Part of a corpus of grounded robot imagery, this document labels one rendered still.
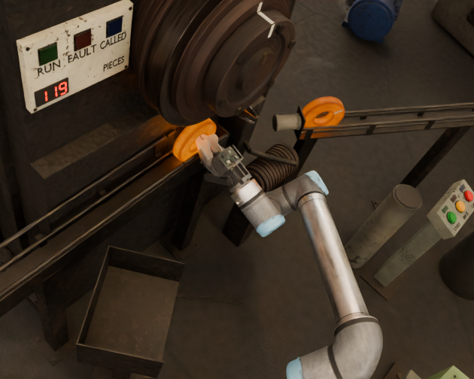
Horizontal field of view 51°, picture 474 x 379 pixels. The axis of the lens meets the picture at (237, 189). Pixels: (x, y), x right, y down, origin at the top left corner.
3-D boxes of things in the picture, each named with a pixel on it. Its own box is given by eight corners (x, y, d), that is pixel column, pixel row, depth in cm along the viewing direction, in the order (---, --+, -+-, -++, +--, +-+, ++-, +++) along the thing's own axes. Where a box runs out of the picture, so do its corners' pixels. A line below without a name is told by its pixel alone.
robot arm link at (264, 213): (265, 234, 159) (260, 243, 149) (242, 203, 159) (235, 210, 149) (290, 217, 156) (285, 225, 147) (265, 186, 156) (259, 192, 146)
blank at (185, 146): (168, 141, 146) (176, 148, 145) (207, 107, 149) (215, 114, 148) (175, 162, 160) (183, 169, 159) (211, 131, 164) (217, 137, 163)
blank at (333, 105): (307, 131, 188) (309, 137, 186) (294, 108, 175) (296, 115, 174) (346, 113, 184) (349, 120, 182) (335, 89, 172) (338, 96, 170)
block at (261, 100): (213, 135, 181) (228, 88, 162) (228, 126, 185) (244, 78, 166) (235, 155, 178) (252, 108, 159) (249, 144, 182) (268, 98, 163)
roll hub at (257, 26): (192, 122, 126) (214, 32, 103) (262, 80, 141) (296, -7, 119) (208, 137, 124) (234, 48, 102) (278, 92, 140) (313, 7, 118)
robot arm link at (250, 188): (253, 195, 158) (232, 211, 153) (243, 183, 158) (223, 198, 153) (266, 185, 151) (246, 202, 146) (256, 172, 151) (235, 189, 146)
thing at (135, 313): (80, 410, 171) (75, 344, 114) (102, 336, 187) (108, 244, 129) (138, 422, 173) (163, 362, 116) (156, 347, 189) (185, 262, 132)
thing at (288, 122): (271, 122, 181) (274, 110, 176) (294, 120, 183) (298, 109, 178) (274, 134, 178) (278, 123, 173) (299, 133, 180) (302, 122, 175)
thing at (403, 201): (335, 256, 232) (388, 193, 190) (349, 241, 238) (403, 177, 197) (355, 274, 229) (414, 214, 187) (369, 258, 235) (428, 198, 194)
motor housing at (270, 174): (214, 234, 223) (243, 161, 181) (246, 207, 235) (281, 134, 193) (235, 253, 220) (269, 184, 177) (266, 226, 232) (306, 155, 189)
